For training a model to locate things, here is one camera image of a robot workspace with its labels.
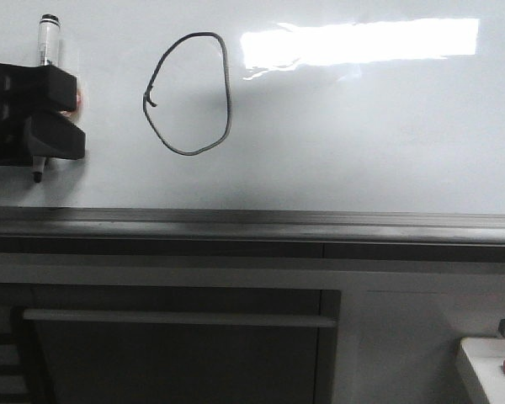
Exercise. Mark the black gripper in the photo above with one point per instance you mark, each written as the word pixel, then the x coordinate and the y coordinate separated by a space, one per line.
pixel 44 133

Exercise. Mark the white black whiteboard marker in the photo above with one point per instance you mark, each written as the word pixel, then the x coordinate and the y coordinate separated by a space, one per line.
pixel 49 54

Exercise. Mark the red round whiteboard magnet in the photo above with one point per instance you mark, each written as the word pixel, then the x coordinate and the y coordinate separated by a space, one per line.
pixel 75 114

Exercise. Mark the white whiteboard with aluminium frame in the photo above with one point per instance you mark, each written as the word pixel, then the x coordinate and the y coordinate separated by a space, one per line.
pixel 352 121

